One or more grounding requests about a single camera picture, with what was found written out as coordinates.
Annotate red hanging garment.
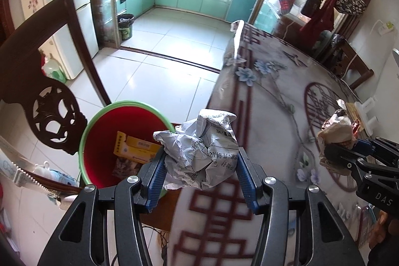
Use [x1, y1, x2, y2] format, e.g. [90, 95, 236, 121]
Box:
[300, 0, 351, 36]

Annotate white bag with beaded strap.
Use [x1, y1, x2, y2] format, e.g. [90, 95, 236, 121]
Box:
[0, 135, 78, 201]

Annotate black hanging bag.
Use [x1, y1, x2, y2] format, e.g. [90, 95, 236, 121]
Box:
[301, 0, 323, 17]

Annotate floral plastic tablecloth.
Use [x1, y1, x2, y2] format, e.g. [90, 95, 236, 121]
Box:
[168, 20, 375, 266]

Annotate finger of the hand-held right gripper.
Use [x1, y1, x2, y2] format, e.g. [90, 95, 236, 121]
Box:
[322, 143, 367, 173]
[352, 137, 399, 167]

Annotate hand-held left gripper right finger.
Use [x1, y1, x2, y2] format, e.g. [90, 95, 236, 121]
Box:
[236, 149, 365, 266]

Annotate white wall socket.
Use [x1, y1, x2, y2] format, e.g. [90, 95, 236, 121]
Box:
[379, 21, 394, 36]

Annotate black kitchen waste bin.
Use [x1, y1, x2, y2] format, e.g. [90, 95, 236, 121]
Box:
[118, 13, 135, 40]

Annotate green white plastic bottle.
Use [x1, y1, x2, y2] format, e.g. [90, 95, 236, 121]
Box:
[40, 52, 67, 84]

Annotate yellow cardboard box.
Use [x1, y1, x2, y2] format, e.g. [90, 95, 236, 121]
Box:
[113, 131, 128, 157]
[123, 136, 163, 164]

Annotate brown paper wad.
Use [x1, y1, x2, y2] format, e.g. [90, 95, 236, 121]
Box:
[317, 99, 362, 176]

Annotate dark carved wooden chair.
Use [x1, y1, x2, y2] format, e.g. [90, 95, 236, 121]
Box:
[0, 0, 180, 232]

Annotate white printed paper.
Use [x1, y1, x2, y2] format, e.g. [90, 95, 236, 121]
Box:
[153, 108, 240, 191]

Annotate black floor cable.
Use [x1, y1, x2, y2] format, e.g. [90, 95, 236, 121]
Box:
[142, 224, 170, 266]

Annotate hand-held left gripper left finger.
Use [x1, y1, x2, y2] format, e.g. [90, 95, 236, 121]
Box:
[37, 149, 167, 266]

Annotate brown snack packet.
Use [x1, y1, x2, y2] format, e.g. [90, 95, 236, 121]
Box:
[111, 157, 147, 179]

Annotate plain wooden chair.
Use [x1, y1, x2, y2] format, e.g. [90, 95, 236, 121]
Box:
[330, 32, 375, 89]

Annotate white blue pouch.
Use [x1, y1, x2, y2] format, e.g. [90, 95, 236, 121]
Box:
[33, 162, 78, 187]

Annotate red bucket with green rim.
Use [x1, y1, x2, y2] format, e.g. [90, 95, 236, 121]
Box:
[79, 100, 177, 198]

